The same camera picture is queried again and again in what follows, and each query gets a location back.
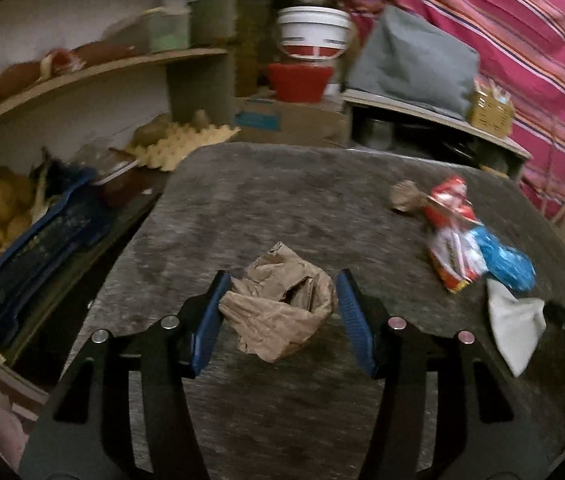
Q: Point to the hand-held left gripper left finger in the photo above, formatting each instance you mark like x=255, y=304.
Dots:
x=210, y=320

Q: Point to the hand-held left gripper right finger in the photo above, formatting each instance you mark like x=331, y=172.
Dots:
x=357, y=325

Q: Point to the brown paper bag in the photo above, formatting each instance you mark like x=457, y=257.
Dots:
x=272, y=310

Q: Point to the white paper bag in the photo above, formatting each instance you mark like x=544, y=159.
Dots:
x=515, y=325

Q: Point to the blue plastic bag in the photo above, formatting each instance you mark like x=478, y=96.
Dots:
x=507, y=262

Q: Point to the red white snack packet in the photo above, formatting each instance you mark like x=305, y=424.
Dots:
x=450, y=255

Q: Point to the small brown paper ball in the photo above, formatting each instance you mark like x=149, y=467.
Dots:
x=405, y=197

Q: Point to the small brown wicker basket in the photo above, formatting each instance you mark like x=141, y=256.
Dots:
x=117, y=190

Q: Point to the cardboard egg tray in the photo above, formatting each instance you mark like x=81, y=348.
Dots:
x=182, y=147

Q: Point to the blue plastic crate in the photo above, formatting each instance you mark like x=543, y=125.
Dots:
x=37, y=260

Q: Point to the large potato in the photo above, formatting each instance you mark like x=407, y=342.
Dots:
x=151, y=129

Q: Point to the small potato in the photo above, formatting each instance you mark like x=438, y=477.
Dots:
x=200, y=120

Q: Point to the bamboo utensil holder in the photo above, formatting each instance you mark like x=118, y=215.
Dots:
x=492, y=110

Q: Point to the cardboard box with blue print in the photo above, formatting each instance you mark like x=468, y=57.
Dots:
x=292, y=120

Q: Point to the low wooden cabinet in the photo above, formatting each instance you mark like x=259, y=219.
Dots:
x=437, y=122

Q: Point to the red woven basket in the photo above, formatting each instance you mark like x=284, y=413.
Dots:
x=300, y=82

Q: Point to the grey fabric cover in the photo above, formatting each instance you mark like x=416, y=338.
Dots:
x=412, y=70

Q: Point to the pink striped cloth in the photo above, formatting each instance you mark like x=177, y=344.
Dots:
x=512, y=35

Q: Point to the wooden shelf unit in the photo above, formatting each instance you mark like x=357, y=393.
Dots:
x=112, y=67

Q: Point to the sweet potato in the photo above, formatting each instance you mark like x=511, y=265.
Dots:
x=102, y=51
x=20, y=71

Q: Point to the clear plastic container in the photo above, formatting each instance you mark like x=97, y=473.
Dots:
x=165, y=30

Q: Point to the white plastic bucket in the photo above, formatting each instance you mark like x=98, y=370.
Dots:
x=312, y=30

